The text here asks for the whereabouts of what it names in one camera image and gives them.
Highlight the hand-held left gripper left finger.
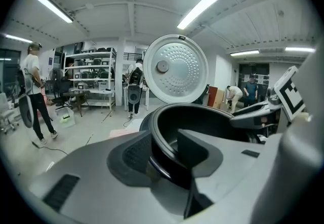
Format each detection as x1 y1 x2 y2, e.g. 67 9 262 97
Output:
28 129 183 224

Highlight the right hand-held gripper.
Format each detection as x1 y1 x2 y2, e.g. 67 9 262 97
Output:
229 65 306 130

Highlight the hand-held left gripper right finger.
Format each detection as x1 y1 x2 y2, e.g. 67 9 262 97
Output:
176 128 281 220

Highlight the black pot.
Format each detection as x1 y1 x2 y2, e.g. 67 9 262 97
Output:
139 103 252 191

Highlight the light wooden board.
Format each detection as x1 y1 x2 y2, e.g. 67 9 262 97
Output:
213 89 226 110

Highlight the red-brown cabinet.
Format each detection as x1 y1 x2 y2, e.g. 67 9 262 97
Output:
207 86 219 108

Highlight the ceiling tube light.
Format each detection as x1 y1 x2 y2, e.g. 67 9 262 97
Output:
4 34 33 44
285 46 316 53
36 0 74 24
229 50 261 57
176 0 219 30

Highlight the clear plastic storage bin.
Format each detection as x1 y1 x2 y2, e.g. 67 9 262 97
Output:
55 106 76 128

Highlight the dark folding table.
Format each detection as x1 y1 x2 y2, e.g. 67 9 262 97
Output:
62 89 92 118

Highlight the black office chair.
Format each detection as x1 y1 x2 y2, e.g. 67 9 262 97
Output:
52 80 74 108

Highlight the grey mesh chair backrest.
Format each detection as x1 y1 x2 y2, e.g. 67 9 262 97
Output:
18 93 34 129

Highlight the black standing fan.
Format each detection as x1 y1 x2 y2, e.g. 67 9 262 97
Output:
48 67 64 98

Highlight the white metal shelf rack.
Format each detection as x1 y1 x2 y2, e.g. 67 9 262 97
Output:
62 47 117 107

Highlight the black floor cable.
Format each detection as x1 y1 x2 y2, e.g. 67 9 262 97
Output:
29 139 69 156

